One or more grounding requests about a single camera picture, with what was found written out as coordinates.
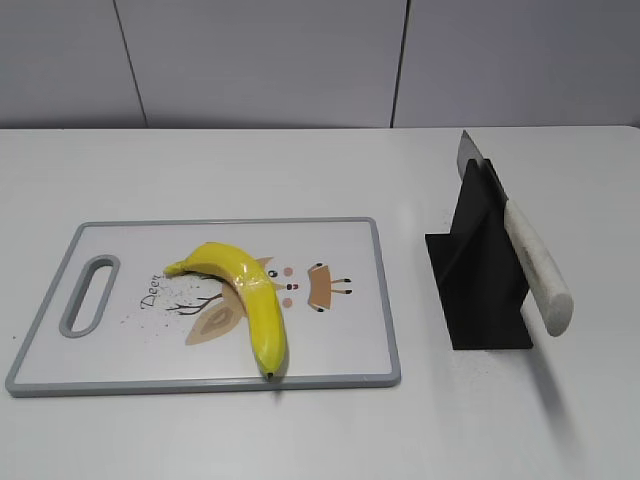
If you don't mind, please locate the white grey-rimmed cutting board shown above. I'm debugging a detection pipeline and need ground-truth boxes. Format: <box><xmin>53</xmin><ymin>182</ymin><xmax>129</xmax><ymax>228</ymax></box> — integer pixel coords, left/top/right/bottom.
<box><xmin>6</xmin><ymin>217</ymin><xmax>401</xmax><ymax>397</ymax></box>

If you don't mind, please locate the white-handled kitchen knife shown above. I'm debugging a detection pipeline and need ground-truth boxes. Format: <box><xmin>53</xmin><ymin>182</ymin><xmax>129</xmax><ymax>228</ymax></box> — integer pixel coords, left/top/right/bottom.
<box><xmin>456</xmin><ymin>130</ymin><xmax>574</xmax><ymax>337</ymax></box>

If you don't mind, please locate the yellow plastic banana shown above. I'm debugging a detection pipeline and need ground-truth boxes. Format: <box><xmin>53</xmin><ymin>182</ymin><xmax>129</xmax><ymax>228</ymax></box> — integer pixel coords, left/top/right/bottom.
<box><xmin>163</xmin><ymin>242</ymin><xmax>287</xmax><ymax>380</ymax></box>

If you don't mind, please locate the black knife stand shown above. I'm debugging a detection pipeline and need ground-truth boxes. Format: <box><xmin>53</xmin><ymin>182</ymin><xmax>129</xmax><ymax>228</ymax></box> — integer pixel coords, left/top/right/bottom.
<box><xmin>425</xmin><ymin>159</ymin><xmax>533</xmax><ymax>350</ymax></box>

